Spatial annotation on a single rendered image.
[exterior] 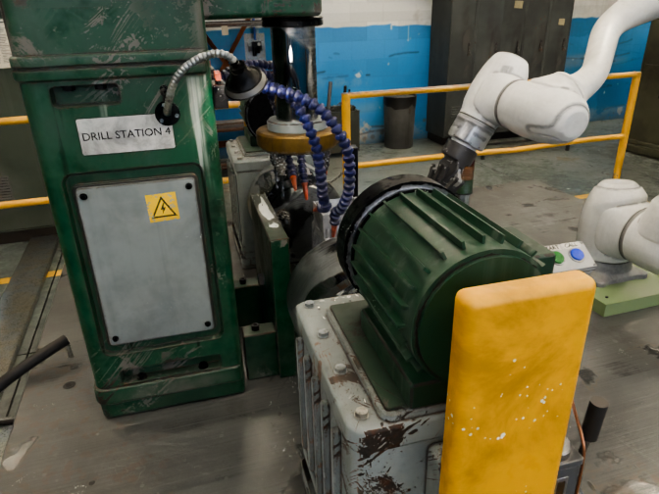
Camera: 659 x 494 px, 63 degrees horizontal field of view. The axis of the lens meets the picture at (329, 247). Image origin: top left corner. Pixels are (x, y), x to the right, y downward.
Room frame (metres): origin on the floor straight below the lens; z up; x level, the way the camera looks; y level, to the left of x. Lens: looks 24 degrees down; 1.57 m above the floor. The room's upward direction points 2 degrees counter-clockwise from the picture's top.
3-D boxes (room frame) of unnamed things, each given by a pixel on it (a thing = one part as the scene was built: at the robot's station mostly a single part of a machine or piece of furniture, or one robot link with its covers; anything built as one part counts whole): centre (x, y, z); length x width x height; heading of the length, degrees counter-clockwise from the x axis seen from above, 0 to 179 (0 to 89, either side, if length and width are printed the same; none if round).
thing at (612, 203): (1.40, -0.81, 1.00); 0.18 x 0.16 x 0.22; 21
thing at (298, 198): (1.49, 0.11, 1.04); 0.41 x 0.25 x 0.25; 15
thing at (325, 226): (1.18, -0.03, 1.11); 0.12 x 0.11 x 0.07; 104
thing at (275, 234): (1.13, 0.17, 0.97); 0.30 x 0.11 x 0.34; 15
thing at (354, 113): (6.09, -0.09, 0.41); 0.52 x 0.47 x 0.82; 107
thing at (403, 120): (6.40, -0.87, 0.30); 0.39 x 0.39 x 0.60
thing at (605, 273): (1.43, -0.80, 0.87); 0.22 x 0.18 x 0.06; 18
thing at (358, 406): (0.59, -0.13, 0.99); 0.35 x 0.31 x 0.37; 15
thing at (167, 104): (0.88, 0.19, 1.46); 0.18 x 0.11 x 0.13; 105
